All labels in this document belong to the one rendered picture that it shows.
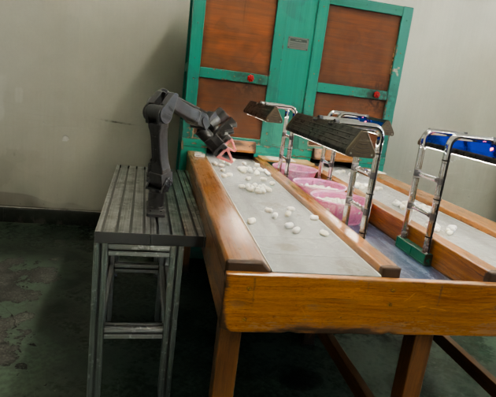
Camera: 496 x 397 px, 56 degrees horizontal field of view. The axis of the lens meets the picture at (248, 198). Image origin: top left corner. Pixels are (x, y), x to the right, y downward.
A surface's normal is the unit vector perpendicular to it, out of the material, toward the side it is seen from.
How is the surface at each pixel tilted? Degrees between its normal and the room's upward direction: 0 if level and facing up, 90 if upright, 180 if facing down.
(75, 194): 90
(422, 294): 90
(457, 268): 90
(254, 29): 90
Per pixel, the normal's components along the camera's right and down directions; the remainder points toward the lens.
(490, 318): 0.18, 0.25
